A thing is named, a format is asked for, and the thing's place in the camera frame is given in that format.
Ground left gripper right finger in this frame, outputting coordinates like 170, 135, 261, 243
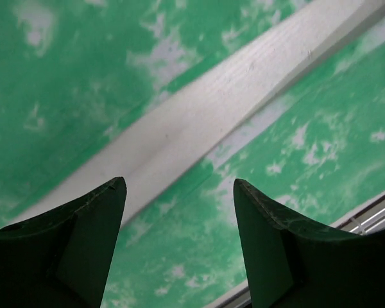
234, 179, 385, 307

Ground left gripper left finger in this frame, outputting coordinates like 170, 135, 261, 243
0, 177, 126, 307

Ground green tie-dye trousers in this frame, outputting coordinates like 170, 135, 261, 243
0, 1, 385, 307

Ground aluminium frame rail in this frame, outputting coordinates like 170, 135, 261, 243
207, 191, 385, 307

